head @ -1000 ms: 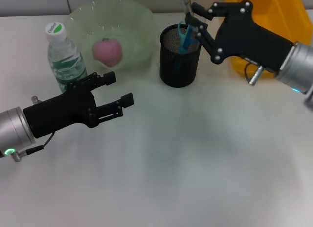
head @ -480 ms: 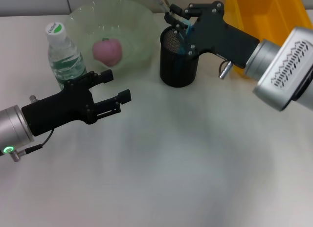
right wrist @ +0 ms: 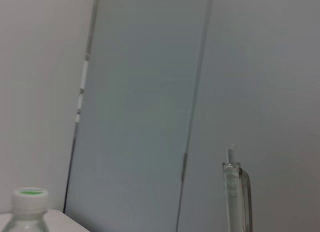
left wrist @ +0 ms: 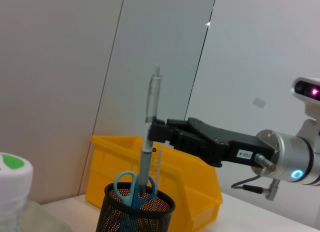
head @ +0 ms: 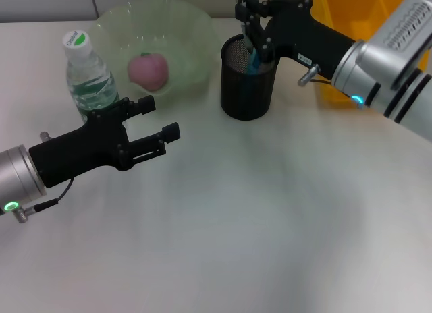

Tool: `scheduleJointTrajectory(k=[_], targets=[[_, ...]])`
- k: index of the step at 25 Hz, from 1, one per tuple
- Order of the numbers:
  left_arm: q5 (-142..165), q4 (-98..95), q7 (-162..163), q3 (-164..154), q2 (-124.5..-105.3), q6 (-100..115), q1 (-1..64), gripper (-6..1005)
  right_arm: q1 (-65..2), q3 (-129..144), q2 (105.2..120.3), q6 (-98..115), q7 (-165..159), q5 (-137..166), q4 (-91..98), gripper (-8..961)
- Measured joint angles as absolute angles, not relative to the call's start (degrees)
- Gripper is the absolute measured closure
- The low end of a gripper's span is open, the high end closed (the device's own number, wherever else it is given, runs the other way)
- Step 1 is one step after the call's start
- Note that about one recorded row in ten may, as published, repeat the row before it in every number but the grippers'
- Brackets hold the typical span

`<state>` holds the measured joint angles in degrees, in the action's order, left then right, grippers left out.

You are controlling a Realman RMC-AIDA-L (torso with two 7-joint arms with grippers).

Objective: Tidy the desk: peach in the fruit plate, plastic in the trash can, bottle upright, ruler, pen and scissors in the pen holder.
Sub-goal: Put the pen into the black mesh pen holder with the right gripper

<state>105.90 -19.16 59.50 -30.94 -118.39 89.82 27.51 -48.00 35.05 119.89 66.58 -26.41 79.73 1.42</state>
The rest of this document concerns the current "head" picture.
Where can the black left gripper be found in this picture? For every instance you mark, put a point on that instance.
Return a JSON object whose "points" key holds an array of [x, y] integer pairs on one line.
{"points": [[81, 151]]}

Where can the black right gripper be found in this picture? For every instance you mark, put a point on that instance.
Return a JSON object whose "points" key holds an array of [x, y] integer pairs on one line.
{"points": [[303, 33]]}

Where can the blue scissors with cover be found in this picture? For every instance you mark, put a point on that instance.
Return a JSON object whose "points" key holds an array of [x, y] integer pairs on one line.
{"points": [[253, 65]]}

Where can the pink toy peach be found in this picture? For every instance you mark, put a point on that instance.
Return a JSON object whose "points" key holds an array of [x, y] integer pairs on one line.
{"points": [[148, 73]]}

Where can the clear green-label water bottle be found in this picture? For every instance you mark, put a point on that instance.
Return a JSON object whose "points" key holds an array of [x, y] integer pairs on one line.
{"points": [[91, 73]]}

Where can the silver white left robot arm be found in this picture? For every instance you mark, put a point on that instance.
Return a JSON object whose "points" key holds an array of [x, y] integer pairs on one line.
{"points": [[17, 178]]}

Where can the translucent green fruit bowl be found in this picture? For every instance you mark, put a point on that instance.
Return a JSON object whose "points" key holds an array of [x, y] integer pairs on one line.
{"points": [[189, 33]]}

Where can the black mesh pen holder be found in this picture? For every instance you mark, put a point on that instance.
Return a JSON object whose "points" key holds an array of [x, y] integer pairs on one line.
{"points": [[248, 93]]}

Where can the yellow plastic bin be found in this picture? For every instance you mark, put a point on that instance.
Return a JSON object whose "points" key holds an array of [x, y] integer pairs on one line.
{"points": [[347, 16]]}

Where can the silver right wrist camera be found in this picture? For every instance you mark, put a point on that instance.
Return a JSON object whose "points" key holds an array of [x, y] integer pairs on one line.
{"points": [[395, 46]]}

